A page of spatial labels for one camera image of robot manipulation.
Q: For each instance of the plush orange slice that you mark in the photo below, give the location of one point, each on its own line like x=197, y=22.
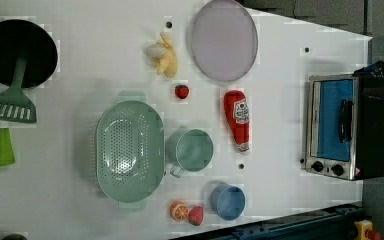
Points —
x=179, y=211

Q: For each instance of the plush peeled banana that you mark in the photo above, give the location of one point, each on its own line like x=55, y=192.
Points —
x=163, y=56

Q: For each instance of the green slotted spatula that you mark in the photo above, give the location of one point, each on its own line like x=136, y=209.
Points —
x=15, y=106

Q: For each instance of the pink plush strawberry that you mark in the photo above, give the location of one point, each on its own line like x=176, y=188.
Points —
x=196, y=216

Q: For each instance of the yellow red clamp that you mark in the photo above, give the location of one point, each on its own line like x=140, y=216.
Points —
x=365, y=231

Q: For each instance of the blue bowl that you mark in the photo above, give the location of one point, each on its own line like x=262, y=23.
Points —
x=227, y=201

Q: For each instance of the black frying pan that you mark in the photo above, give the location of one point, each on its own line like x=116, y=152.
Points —
x=21, y=37

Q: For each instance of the silver toaster oven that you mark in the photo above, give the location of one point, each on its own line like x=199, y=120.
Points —
x=345, y=127

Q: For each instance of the green mug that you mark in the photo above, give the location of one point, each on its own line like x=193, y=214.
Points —
x=189, y=150

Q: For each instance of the green oval strainer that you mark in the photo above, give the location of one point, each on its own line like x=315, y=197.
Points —
x=130, y=151

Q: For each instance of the red plush ketchup bottle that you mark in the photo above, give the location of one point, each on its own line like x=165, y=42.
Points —
x=238, y=117

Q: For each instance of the small red plush strawberry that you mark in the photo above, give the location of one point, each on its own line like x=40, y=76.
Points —
x=182, y=91

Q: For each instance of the lilac round plate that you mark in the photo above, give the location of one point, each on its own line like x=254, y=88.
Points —
x=224, y=40

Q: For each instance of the lime green cup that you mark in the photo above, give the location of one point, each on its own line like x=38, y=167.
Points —
x=6, y=149

